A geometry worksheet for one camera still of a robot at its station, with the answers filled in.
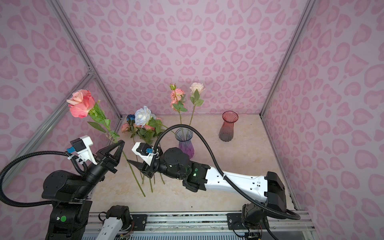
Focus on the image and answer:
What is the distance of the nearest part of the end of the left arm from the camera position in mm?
465

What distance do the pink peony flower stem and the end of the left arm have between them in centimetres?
34

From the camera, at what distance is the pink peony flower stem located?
76 centimetres
